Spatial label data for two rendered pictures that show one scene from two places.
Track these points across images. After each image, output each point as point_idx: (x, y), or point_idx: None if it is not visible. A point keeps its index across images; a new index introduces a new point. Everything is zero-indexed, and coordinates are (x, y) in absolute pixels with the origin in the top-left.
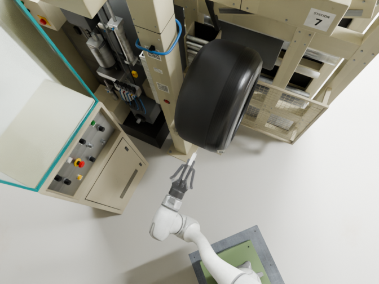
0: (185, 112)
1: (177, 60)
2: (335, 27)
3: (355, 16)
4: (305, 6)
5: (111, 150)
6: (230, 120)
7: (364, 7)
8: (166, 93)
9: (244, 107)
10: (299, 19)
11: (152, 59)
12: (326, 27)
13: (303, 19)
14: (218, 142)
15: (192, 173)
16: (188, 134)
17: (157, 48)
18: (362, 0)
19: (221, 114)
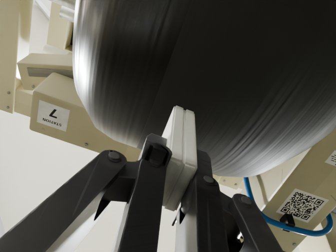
0: (231, 172)
1: None
2: (31, 103)
3: (33, 69)
4: (72, 133)
5: None
6: (85, 109)
7: (30, 79)
8: None
9: None
10: (76, 117)
11: (323, 191)
12: (41, 105)
13: (71, 117)
14: (95, 67)
15: (88, 230)
16: (258, 109)
17: (277, 215)
18: (34, 87)
19: (112, 139)
